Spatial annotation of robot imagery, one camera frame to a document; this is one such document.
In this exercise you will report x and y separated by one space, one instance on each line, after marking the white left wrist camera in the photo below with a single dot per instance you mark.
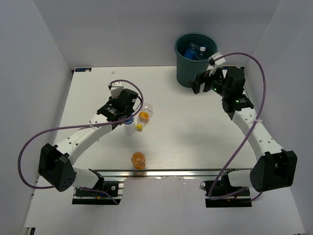
115 88

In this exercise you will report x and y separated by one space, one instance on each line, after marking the clear plastic bottle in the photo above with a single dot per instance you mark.
201 55

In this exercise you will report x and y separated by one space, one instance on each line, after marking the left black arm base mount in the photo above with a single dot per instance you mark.
109 192

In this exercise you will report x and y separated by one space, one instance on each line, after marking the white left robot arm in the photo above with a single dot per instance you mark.
56 162

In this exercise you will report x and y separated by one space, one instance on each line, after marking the dark green plastic bin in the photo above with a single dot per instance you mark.
188 69

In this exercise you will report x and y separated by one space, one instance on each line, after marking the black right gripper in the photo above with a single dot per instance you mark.
200 79

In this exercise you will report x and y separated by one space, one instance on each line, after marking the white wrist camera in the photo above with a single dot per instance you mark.
115 88
216 61

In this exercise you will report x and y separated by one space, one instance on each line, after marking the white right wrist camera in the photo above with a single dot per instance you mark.
216 61

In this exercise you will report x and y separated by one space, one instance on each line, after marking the orange juice bottle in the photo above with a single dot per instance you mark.
144 116

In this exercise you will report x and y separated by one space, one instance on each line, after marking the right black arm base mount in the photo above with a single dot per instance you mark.
221 188

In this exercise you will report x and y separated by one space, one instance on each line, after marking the aluminium table front rail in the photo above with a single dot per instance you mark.
159 173

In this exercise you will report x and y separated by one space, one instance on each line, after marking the left blue table sticker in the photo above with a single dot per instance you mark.
82 70

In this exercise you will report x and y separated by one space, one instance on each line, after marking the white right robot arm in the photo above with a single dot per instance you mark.
275 167

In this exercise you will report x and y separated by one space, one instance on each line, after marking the blue label water bottle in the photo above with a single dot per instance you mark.
129 126
191 51

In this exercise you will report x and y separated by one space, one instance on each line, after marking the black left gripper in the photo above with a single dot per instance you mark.
112 100

